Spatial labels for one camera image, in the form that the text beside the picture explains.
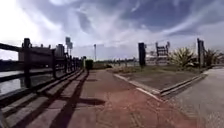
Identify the thin pole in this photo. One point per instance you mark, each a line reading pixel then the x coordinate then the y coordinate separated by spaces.
pixel 95 51

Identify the sign on pole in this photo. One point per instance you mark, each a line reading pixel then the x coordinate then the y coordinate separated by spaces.
pixel 69 44

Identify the red brick path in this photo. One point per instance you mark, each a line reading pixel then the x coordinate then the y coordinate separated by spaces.
pixel 110 103

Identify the water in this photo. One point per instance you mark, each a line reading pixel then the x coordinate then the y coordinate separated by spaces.
pixel 13 81

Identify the wooden frame structure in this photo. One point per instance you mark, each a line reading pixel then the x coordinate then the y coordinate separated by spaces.
pixel 162 51

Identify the building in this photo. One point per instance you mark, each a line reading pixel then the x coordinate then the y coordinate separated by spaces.
pixel 41 55

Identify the grey asphalt road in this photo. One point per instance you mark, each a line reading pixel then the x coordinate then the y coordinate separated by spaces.
pixel 203 96

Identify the dark bin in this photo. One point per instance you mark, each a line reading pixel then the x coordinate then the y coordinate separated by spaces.
pixel 89 64

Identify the pale kerb strip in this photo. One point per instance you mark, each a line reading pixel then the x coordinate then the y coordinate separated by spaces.
pixel 150 90

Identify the dark wooden post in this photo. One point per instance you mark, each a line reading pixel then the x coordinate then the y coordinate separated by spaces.
pixel 200 53
pixel 142 54

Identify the bare dirt bed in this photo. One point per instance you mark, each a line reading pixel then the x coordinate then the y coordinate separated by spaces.
pixel 160 78

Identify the dark wooden railing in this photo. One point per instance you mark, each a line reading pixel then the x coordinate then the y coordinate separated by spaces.
pixel 27 60

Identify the spiky palm bush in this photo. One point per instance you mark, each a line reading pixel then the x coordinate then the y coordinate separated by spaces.
pixel 182 57
pixel 210 57

